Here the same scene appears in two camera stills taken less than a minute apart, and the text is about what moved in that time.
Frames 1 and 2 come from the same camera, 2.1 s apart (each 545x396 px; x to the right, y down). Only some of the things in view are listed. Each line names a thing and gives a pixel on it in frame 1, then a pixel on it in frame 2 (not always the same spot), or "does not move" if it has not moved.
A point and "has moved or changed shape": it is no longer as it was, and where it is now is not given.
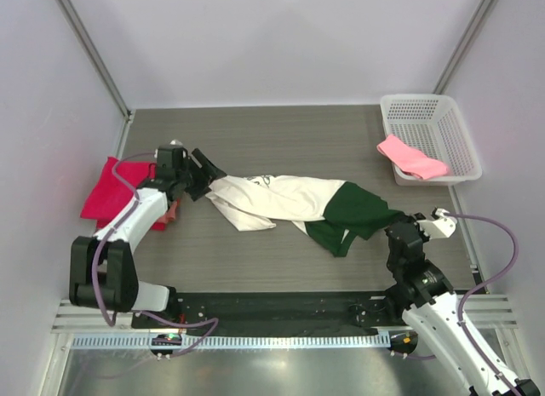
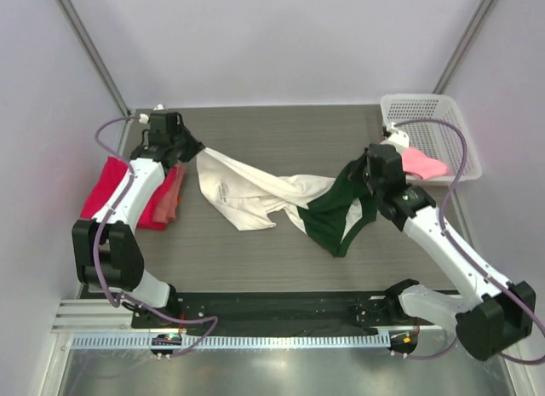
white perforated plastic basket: x=433 y=123 does not move
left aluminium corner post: x=91 y=49 does not move
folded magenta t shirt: x=110 y=192 does not move
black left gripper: x=206 y=173 → x=195 y=146
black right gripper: x=415 y=219 → x=358 y=169
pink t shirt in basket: x=410 y=159 does not move
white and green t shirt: x=331 y=213 has moved or changed shape
